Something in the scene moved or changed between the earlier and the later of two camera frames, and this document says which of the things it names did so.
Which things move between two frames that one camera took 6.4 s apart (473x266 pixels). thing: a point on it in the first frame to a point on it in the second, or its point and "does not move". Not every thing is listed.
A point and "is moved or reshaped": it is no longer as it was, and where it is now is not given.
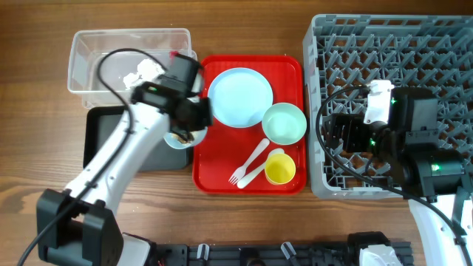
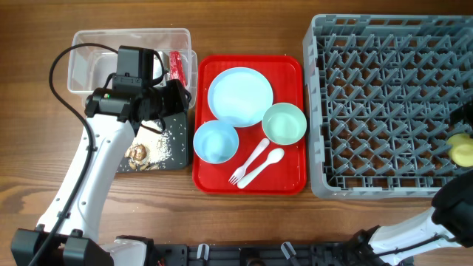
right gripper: x=341 y=133 to x=463 y=115
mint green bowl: x=284 y=123 does not move
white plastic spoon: x=258 y=171 does not move
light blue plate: x=241 y=97 does not move
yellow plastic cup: x=279 y=168 to x=460 y=149
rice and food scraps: x=179 y=139 is moved or reshaped
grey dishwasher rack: x=421 y=55 does not move
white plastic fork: x=241 y=171 does not move
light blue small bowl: x=199 y=136 to x=216 y=142
